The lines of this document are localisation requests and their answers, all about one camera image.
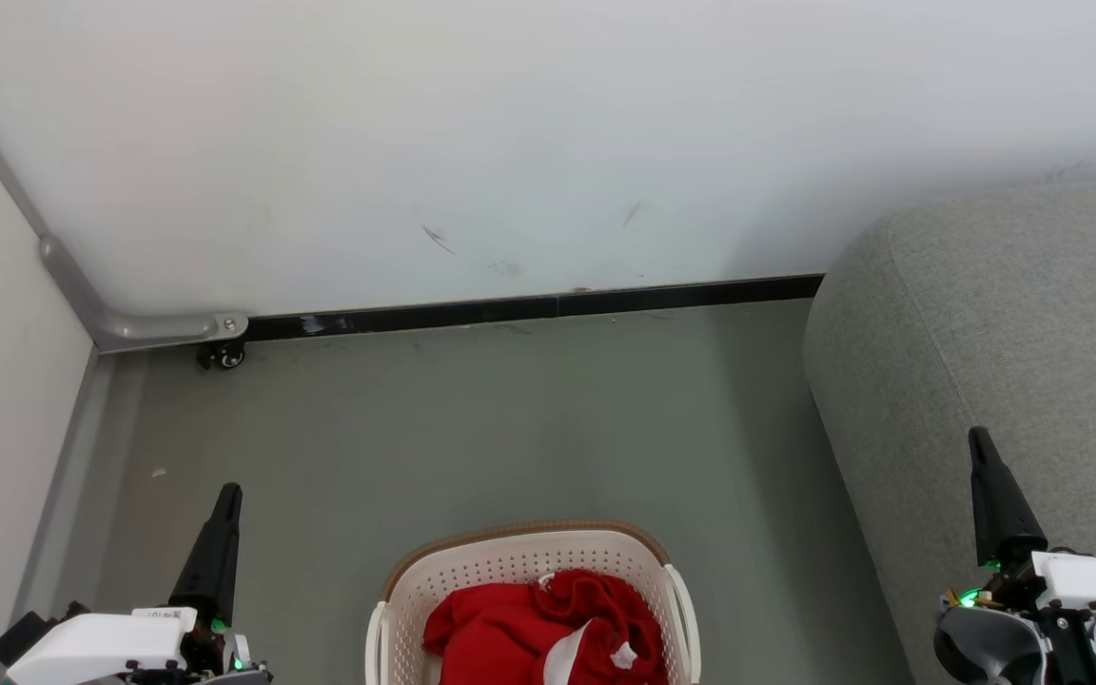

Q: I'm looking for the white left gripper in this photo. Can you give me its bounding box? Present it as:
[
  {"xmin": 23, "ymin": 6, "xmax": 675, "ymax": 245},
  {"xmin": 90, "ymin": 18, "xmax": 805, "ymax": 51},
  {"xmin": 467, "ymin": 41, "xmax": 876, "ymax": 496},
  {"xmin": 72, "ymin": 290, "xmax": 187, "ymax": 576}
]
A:
[{"xmin": 0, "ymin": 482, "xmax": 244, "ymax": 685}]

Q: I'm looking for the red jersey with number 23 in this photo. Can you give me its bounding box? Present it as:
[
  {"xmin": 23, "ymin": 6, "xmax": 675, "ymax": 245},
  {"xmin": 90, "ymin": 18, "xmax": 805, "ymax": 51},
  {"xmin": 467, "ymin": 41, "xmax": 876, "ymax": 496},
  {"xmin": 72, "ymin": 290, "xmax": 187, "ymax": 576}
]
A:
[{"xmin": 531, "ymin": 569, "xmax": 671, "ymax": 685}]

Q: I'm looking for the grey fabric sofa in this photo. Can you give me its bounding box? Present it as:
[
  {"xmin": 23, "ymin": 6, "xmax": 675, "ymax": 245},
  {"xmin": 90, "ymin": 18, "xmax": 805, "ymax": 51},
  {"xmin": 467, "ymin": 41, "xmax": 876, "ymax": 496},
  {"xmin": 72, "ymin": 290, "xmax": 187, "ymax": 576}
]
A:
[{"xmin": 803, "ymin": 181, "xmax": 1096, "ymax": 685}]

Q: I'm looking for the white laundry basket brown rim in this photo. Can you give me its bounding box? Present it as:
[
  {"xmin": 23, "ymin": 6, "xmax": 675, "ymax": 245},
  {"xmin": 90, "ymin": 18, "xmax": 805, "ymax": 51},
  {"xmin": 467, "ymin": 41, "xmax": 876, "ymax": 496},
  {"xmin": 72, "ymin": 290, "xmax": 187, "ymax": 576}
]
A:
[{"xmin": 364, "ymin": 519, "xmax": 703, "ymax": 685}]

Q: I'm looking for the black baseboard strip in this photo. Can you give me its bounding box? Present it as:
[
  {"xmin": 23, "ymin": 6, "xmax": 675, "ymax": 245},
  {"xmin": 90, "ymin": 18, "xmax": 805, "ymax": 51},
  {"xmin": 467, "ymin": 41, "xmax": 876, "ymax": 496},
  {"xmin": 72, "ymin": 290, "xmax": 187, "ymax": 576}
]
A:
[{"xmin": 245, "ymin": 274, "xmax": 825, "ymax": 343}]

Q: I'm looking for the grey partition bottom rail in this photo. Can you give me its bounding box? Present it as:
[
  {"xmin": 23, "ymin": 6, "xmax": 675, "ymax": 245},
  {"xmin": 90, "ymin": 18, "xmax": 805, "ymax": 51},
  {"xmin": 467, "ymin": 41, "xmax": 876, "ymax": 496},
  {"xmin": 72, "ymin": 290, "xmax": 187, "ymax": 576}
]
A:
[{"xmin": 0, "ymin": 347, "xmax": 116, "ymax": 685}]

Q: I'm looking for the grey metal partition frame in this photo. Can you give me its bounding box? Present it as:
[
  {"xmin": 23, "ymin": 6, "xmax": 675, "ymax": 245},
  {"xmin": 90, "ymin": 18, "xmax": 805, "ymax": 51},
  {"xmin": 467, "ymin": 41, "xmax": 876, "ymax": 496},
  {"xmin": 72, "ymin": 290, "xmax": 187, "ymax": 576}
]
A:
[{"xmin": 0, "ymin": 57, "xmax": 249, "ymax": 355}]

